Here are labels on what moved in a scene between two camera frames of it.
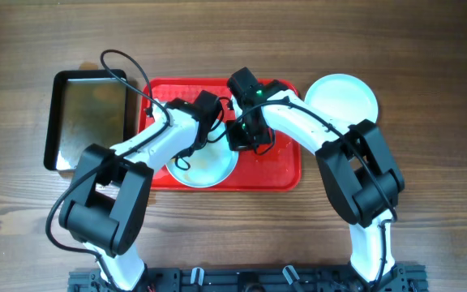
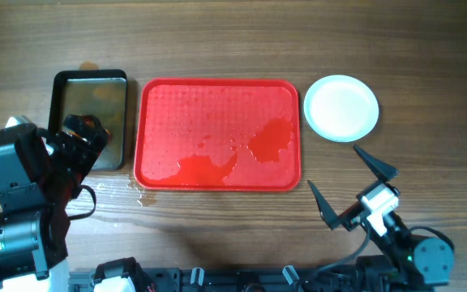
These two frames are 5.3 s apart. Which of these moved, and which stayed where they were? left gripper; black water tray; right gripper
Moved: left gripper; right gripper
Stayed: black water tray
